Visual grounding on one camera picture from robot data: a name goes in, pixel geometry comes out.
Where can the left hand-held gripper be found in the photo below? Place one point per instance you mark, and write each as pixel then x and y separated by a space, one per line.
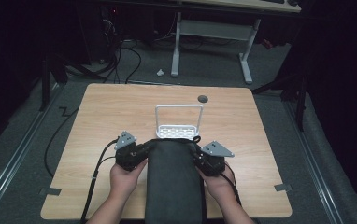
pixel 130 155

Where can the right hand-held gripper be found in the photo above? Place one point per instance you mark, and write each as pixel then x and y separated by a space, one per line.
pixel 212 160

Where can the dark cloth with yellow lining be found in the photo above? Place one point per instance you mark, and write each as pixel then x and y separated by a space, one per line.
pixel 173 180

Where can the person's left hand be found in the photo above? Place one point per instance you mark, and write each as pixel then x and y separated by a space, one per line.
pixel 124 180

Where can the person's right hand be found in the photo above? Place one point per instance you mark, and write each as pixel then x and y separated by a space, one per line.
pixel 218 186

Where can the black round table grommet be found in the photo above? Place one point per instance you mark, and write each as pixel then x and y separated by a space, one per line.
pixel 202 99

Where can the grey tape piece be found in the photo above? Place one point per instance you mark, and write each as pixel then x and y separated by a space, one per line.
pixel 282 187
pixel 50 191

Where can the crumpled white paper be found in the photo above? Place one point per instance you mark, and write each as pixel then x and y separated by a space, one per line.
pixel 160 72

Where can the black stand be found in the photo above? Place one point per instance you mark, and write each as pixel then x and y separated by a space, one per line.
pixel 300 102
pixel 45 84

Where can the dark computer tower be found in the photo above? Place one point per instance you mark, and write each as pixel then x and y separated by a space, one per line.
pixel 109 31

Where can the small red object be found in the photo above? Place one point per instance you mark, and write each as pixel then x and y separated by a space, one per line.
pixel 267 43

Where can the white desk with metal legs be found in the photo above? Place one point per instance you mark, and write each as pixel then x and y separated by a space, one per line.
pixel 212 31

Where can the metal floor rail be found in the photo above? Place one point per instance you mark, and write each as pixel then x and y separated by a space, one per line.
pixel 14 155
pixel 313 161

